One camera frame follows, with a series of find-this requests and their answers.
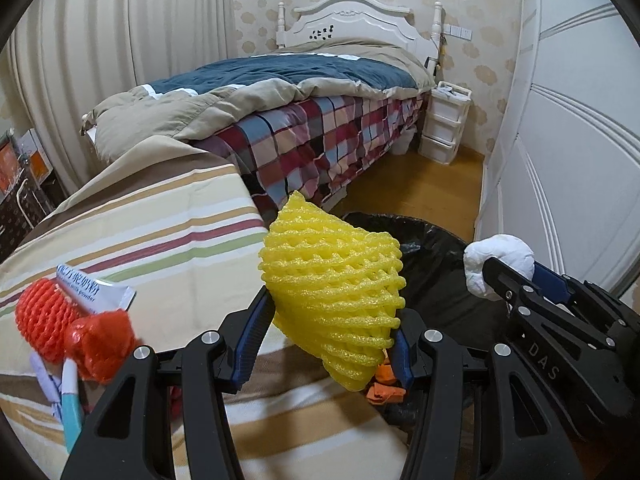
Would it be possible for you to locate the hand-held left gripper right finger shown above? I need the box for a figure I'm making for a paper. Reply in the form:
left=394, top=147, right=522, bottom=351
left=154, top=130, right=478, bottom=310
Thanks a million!
left=392, top=310, right=586, bottom=480

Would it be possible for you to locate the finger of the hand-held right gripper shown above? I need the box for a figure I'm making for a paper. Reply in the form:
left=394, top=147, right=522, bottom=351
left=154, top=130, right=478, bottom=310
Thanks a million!
left=481, top=256, right=539, bottom=311
left=532, top=260, right=573, bottom=305

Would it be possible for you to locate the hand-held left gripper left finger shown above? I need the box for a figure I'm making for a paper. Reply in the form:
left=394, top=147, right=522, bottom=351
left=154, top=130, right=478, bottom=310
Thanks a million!
left=60, top=285, right=276, bottom=480

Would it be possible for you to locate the white tissue wad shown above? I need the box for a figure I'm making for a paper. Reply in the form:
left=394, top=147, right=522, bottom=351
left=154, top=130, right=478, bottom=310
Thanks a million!
left=463, top=234, right=536, bottom=302

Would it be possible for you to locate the orange plastic bag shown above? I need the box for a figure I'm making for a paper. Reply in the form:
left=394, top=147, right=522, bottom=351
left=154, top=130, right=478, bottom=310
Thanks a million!
left=367, top=347, right=406, bottom=405

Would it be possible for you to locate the trash bin with black bag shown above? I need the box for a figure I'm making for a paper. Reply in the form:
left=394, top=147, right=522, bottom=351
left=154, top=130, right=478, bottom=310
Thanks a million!
left=340, top=211, right=516, bottom=441

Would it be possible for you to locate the yellow foam fruit net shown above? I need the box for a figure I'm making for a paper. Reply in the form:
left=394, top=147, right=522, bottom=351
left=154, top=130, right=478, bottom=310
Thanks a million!
left=259, top=191, right=407, bottom=393

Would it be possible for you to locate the red plastic bag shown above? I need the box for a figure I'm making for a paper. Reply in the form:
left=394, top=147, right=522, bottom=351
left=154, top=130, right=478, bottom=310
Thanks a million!
left=64, top=310, right=143, bottom=386

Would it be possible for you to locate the white printed packet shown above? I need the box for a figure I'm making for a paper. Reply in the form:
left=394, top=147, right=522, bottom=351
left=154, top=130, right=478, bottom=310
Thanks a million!
left=56, top=263, right=137, bottom=313

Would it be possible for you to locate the teal card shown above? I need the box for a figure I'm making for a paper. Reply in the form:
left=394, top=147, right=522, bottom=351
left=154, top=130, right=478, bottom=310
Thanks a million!
left=60, top=360, right=86, bottom=453

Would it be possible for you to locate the red foam fruit net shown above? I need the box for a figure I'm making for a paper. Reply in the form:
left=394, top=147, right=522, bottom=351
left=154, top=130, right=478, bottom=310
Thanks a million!
left=14, top=280, right=83, bottom=365

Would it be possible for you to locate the white wardrobe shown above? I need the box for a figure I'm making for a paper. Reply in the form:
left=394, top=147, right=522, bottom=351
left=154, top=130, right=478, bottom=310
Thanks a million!
left=472, top=0, right=640, bottom=306

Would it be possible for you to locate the white plastic drawer unit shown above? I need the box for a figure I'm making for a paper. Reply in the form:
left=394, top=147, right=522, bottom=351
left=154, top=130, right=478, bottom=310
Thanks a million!
left=419, top=81, right=472, bottom=165

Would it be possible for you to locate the small white bucket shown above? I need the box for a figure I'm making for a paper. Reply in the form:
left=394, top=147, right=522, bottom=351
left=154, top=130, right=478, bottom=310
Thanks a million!
left=395, top=127, right=418, bottom=157

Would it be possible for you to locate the plaid bed sheet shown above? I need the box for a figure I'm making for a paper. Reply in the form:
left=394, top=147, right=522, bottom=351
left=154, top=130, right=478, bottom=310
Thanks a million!
left=192, top=91, right=432, bottom=211

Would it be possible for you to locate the dark patterned storage box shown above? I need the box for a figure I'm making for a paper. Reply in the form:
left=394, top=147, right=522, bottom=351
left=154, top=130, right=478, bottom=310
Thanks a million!
left=0, top=170, right=56, bottom=261

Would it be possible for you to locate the blue and beige quilt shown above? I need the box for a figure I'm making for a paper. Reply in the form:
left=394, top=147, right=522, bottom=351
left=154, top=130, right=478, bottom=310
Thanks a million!
left=81, top=37, right=437, bottom=163

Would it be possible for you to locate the orange and white box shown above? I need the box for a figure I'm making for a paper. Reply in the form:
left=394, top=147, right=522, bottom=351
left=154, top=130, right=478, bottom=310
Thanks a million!
left=20, top=127, right=53, bottom=183

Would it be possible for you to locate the white bed headboard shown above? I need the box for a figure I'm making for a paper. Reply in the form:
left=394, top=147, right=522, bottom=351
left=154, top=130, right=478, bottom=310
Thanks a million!
left=276, top=0, right=445, bottom=68

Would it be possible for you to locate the white curtain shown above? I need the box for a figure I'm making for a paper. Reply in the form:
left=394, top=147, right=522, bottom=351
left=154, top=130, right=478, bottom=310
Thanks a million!
left=10, top=0, right=236, bottom=201

